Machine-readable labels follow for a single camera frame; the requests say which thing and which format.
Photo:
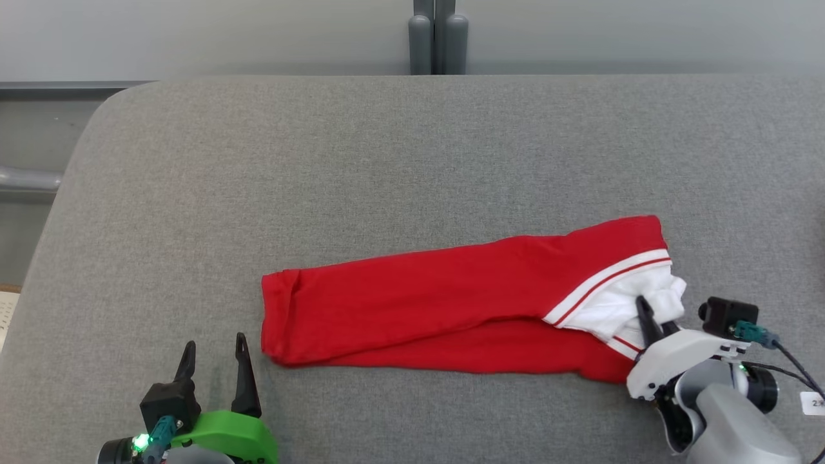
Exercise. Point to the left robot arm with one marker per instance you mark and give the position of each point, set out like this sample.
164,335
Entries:
116,452

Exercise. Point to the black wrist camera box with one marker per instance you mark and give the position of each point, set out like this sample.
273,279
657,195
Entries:
728,316
169,403

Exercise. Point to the red Bulls basketball jersey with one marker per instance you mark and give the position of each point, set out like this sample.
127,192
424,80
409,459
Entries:
419,309

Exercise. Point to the grey metal frame post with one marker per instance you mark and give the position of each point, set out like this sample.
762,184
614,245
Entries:
438,38

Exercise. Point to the grey horizontal wall rail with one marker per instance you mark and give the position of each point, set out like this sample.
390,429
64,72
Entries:
64,88

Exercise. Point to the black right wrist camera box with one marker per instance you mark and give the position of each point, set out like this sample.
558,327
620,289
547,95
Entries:
728,316

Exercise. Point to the grey horizontal pipe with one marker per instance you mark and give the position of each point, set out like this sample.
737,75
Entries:
29,179

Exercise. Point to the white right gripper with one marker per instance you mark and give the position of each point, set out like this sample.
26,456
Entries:
677,354

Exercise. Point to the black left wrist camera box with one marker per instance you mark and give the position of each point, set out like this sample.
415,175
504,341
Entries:
169,403

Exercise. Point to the white perforated panel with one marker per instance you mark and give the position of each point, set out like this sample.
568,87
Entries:
6,316

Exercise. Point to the grey fabric sofa cushion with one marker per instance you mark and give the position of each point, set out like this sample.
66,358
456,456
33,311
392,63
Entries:
322,180

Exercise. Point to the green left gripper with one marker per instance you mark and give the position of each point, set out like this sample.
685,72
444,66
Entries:
238,438

